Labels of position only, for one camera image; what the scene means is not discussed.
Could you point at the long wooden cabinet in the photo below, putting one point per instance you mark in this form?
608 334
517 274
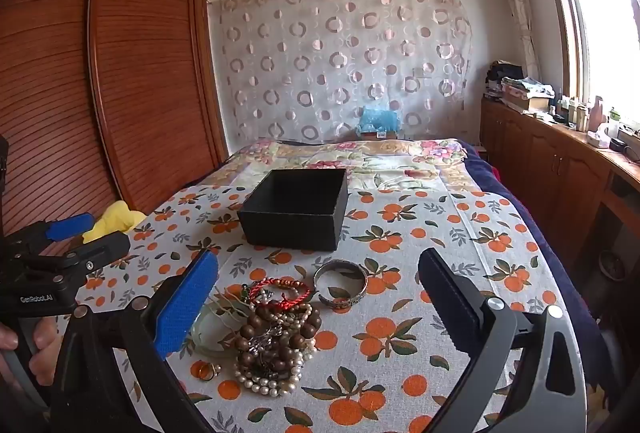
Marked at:
540 153

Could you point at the orange fruit print cloth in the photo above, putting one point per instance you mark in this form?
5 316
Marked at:
400 363

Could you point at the circle pattern wall curtain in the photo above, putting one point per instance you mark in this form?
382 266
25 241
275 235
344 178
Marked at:
325 63

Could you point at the pale green jade bangle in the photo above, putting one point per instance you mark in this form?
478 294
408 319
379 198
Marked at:
220 347

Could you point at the row of small bottles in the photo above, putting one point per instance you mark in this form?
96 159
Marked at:
580 115

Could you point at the stack of clothes and books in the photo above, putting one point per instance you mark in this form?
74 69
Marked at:
520 88

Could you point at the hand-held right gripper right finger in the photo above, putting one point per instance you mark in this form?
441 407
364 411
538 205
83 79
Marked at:
441 294

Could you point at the person's left hand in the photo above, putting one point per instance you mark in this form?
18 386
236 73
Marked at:
47 353

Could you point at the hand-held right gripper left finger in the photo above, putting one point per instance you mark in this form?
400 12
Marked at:
185 308

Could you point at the black cardboard box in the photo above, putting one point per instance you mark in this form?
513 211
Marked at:
295 228

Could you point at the blue plush toy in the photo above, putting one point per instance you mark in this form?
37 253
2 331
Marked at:
377 119

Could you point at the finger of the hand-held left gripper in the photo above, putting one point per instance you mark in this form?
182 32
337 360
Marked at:
102 249
70 225

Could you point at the yellow plush toy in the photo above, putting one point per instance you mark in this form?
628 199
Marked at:
117 218

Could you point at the floral bedspread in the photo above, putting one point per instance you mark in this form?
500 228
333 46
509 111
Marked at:
400 158

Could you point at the brown wooden wardrobe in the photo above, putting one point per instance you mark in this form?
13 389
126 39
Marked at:
140 88

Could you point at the wooden frame window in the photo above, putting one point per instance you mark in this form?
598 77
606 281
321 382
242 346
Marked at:
605 38

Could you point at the silver metal bangle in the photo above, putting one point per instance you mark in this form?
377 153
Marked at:
340 303

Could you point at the dark blue blanket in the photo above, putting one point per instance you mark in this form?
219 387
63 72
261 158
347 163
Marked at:
530 223

